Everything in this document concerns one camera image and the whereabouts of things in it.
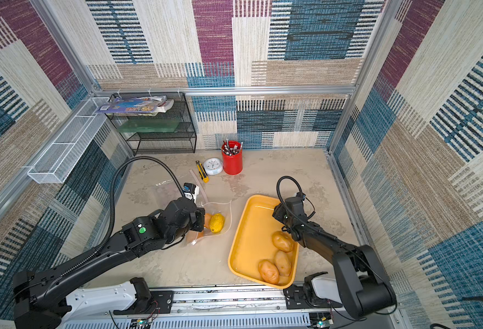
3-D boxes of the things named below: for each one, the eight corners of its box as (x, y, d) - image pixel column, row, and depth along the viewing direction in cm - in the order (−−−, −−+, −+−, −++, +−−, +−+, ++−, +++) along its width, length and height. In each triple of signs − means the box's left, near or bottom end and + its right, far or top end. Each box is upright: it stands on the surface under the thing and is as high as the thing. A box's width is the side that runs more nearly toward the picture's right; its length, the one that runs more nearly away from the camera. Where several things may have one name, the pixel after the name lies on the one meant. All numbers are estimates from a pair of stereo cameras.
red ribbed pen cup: (224, 175, 112) (221, 153, 99) (225, 162, 118) (222, 140, 105) (243, 175, 112) (242, 153, 99) (243, 162, 118) (242, 140, 105)
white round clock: (203, 175, 112) (202, 171, 109) (205, 161, 118) (204, 158, 116) (222, 175, 112) (221, 171, 109) (223, 161, 118) (222, 157, 116)
